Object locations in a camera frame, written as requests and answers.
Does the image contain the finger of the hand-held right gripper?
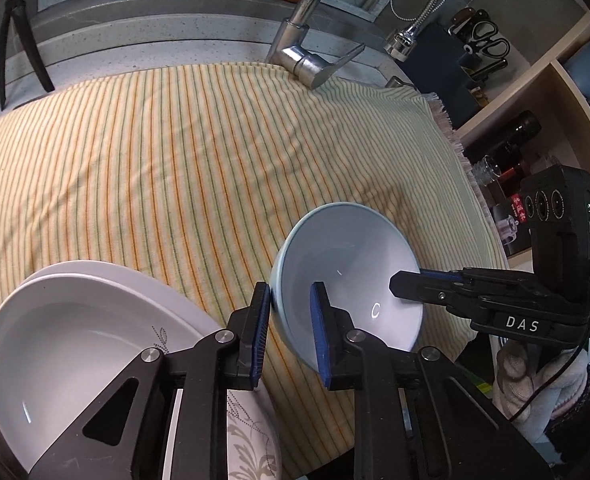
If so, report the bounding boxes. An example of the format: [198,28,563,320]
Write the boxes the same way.
[421,267,476,282]
[389,270,480,318]

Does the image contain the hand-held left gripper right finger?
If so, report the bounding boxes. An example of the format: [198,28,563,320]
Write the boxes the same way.
[309,281,556,480]

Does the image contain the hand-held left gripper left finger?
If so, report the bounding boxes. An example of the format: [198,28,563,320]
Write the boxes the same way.
[25,281,272,480]

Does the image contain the light blue bowl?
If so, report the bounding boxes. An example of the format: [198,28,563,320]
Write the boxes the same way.
[270,202,425,375]

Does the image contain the white bowl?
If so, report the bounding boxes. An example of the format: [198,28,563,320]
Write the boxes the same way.
[0,269,218,476]

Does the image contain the person's right forearm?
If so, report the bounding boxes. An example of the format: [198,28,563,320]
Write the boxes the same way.
[512,362,590,466]

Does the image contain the person's right hand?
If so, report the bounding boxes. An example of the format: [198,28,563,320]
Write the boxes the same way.
[492,342,590,421]

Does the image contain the red label bottle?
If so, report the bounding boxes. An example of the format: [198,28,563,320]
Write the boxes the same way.
[495,192,532,228]

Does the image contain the white plate grey leaf print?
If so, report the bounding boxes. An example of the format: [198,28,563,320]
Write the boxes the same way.
[25,260,283,480]

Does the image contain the dark glass bottle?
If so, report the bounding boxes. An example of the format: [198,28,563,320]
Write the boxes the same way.
[467,110,543,176]

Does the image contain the wooden shelf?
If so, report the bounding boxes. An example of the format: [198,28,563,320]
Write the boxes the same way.
[450,10,590,261]

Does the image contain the yellow striped cloth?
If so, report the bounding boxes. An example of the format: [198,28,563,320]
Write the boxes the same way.
[0,61,506,480]

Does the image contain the black knife block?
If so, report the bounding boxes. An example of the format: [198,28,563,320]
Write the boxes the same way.
[405,7,510,128]

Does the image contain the black scissors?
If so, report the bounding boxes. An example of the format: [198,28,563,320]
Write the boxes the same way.
[467,19,510,61]

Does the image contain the chrome faucet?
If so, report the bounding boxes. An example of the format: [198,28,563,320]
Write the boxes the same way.
[266,0,366,91]

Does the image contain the chrome spray hose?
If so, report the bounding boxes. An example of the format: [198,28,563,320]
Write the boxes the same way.
[384,0,458,61]

